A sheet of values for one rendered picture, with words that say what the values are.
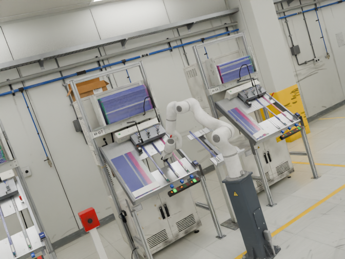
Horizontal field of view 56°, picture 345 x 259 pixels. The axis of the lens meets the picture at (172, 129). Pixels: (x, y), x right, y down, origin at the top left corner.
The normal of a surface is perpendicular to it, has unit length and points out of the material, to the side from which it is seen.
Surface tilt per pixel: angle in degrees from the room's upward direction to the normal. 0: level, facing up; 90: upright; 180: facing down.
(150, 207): 90
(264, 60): 90
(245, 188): 90
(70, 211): 90
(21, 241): 47
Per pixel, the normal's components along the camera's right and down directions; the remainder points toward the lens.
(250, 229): -0.69, 0.32
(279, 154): 0.45, -0.04
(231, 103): 0.09, -0.70
